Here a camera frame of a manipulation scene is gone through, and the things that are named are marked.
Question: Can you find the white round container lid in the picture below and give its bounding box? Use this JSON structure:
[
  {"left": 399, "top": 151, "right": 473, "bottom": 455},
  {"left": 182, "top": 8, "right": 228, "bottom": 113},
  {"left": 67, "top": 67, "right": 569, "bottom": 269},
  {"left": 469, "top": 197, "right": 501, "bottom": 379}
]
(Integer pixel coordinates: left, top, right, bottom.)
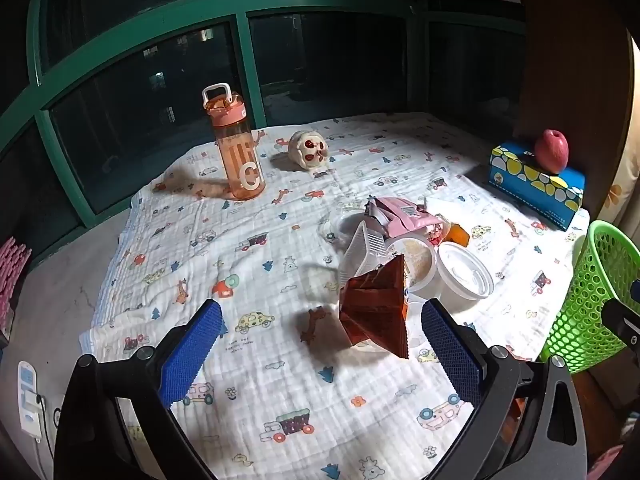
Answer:
[{"left": 436, "top": 241, "right": 495, "bottom": 301}]

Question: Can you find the green mesh plastic basket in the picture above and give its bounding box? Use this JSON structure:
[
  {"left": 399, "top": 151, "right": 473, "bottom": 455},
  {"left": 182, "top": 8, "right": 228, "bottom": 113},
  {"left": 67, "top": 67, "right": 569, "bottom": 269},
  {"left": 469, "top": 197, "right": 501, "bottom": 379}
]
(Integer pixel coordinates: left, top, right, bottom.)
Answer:
[{"left": 540, "top": 220, "right": 640, "bottom": 375}]

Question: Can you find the white cartoon print blanket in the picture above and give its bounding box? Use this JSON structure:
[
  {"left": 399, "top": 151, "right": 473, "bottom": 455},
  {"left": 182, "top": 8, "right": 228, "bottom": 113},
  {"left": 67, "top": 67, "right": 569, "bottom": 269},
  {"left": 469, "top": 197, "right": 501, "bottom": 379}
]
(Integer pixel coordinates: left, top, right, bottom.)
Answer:
[{"left": 80, "top": 112, "right": 591, "bottom": 480}]

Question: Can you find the pink plastic rack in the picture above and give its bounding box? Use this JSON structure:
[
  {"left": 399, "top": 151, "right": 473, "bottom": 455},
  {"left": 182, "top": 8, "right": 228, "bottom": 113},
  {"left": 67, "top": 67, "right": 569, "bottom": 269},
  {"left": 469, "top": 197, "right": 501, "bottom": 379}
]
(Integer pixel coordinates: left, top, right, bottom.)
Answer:
[{"left": 0, "top": 237, "right": 32, "bottom": 331}]

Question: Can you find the cream flower print cushion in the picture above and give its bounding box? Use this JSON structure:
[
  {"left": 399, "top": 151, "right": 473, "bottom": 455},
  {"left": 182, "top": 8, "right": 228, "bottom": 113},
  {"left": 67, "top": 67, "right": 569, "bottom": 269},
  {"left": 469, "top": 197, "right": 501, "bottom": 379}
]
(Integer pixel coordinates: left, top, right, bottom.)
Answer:
[{"left": 597, "top": 40, "right": 640, "bottom": 231}]

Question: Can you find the brown snack packet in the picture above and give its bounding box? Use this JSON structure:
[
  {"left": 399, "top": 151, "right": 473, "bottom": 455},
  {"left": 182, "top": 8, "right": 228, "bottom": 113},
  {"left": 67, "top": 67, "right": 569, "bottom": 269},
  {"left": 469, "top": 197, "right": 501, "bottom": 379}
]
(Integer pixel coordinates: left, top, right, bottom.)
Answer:
[{"left": 339, "top": 253, "right": 411, "bottom": 359}]

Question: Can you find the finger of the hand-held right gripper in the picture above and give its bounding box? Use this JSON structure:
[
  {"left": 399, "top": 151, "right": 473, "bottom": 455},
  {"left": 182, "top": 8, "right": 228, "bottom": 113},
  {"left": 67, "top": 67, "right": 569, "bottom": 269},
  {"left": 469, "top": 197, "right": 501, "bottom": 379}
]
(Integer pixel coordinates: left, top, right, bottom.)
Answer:
[{"left": 601, "top": 280, "right": 640, "bottom": 356}]

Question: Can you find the red apple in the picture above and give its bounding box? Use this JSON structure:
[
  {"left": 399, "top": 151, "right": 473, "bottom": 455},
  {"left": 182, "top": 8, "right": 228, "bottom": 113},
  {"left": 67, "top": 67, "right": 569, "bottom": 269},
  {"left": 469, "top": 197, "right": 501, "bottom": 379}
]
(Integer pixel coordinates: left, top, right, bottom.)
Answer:
[{"left": 534, "top": 129, "right": 570, "bottom": 176}]

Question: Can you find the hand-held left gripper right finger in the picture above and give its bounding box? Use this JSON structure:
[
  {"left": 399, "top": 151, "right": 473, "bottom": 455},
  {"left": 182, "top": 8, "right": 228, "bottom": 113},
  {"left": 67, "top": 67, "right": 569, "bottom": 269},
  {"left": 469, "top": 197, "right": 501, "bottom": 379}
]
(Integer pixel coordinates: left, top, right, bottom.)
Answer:
[{"left": 421, "top": 298, "right": 588, "bottom": 480}]

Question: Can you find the white round food container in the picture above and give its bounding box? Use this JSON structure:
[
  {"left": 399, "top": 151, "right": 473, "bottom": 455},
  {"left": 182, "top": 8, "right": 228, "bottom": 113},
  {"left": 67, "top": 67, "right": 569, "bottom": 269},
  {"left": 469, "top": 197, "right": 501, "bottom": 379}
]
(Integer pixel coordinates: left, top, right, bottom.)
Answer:
[{"left": 385, "top": 232, "right": 443, "bottom": 301}]

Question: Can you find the white skull toy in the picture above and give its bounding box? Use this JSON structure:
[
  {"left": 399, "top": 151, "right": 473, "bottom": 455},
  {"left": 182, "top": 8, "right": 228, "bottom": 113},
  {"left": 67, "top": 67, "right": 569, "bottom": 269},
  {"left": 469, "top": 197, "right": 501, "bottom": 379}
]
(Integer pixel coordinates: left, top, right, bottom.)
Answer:
[{"left": 288, "top": 130, "right": 331, "bottom": 167}]

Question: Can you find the green window frame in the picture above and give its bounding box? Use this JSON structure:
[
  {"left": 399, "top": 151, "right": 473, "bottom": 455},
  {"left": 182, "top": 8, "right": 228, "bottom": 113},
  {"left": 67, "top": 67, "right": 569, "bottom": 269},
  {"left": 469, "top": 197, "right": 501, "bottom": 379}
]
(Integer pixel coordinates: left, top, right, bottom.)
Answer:
[{"left": 0, "top": 0, "right": 526, "bottom": 271}]

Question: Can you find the pink snack packet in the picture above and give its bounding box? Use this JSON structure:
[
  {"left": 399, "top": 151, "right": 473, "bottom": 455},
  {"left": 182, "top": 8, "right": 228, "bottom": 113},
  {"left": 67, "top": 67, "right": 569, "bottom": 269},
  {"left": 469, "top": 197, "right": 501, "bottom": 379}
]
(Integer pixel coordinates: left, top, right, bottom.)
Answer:
[{"left": 364, "top": 195, "right": 446, "bottom": 238}]

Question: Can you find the orange water bottle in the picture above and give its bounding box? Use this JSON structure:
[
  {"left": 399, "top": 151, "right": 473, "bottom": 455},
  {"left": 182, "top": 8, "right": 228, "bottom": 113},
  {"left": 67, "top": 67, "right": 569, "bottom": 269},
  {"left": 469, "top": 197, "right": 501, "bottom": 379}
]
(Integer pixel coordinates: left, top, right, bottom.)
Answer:
[{"left": 202, "top": 82, "right": 266, "bottom": 202}]

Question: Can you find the brown wooden cabinet panel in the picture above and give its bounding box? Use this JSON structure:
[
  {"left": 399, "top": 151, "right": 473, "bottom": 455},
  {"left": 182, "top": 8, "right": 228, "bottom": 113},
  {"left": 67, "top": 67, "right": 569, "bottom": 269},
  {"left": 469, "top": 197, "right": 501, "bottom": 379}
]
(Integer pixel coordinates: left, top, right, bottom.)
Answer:
[{"left": 515, "top": 0, "right": 636, "bottom": 221}]

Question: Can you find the small red white packet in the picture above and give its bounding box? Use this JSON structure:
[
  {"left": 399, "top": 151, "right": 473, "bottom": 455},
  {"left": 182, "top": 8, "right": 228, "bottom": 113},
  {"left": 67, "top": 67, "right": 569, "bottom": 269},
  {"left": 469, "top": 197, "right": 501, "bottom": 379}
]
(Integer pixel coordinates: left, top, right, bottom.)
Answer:
[{"left": 425, "top": 220, "right": 451, "bottom": 247}]

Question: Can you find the white power strip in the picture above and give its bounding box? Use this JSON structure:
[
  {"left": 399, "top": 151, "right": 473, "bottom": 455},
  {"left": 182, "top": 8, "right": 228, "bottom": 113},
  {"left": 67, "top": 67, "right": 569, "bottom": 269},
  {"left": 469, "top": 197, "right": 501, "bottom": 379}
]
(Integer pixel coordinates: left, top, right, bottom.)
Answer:
[{"left": 17, "top": 360, "right": 48, "bottom": 443}]

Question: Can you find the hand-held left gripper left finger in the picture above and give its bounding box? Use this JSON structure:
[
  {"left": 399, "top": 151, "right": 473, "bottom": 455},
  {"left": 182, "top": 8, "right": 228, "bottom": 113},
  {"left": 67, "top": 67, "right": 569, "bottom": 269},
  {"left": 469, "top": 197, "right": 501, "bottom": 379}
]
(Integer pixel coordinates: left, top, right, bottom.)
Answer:
[{"left": 52, "top": 299, "right": 223, "bottom": 480}]

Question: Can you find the blue spotted tissue box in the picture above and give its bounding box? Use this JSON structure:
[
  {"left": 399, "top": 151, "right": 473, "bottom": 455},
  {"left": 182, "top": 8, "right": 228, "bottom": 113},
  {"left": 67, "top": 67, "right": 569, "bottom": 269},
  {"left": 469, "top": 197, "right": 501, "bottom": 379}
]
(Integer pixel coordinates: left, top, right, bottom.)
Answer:
[{"left": 488, "top": 141, "right": 586, "bottom": 232}]

